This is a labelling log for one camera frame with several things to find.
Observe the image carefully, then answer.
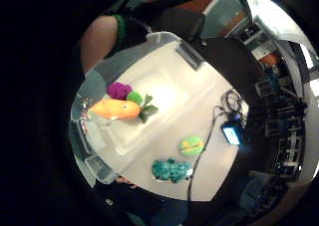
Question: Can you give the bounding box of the teal plush toy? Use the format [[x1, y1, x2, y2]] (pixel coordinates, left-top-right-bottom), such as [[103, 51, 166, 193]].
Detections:
[[151, 157, 194, 183]]

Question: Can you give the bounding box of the green round plush toy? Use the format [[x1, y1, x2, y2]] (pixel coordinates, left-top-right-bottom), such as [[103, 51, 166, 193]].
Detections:
[[177, 135, 205, 157]]

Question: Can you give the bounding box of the orange carrot plush toy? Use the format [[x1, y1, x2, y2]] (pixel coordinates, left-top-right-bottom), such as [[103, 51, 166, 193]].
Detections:
[[89, 94, 160, 124]]

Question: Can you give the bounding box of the small green plush ball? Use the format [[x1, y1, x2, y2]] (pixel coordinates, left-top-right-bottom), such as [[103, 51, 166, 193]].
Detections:
[[126, 90, 145, 106]]

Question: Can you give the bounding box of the clear plastic storage bin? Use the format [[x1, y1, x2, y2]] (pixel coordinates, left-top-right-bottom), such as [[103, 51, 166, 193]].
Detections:
[[69, 31, 217, 184]]

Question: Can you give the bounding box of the purple grape plush toy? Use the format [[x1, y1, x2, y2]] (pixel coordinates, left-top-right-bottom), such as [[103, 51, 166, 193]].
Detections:
[[106, 82, 134, 102]]

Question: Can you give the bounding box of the black phone with lit screen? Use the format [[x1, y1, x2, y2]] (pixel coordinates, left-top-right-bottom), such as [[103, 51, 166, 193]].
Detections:
[[220, 121, 242, 146]]

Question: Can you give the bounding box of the dark equipment shelving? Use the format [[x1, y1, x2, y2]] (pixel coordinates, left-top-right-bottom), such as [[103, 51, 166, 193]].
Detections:
[[253, 20, 309, 184]]

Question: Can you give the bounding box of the the person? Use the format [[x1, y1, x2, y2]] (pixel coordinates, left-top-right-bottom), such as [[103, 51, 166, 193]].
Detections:
[[111, 0, 242, 43]]

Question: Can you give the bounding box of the black cable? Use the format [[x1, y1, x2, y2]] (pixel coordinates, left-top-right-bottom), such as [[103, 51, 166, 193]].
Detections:
[[185, 89, 245, 202]]

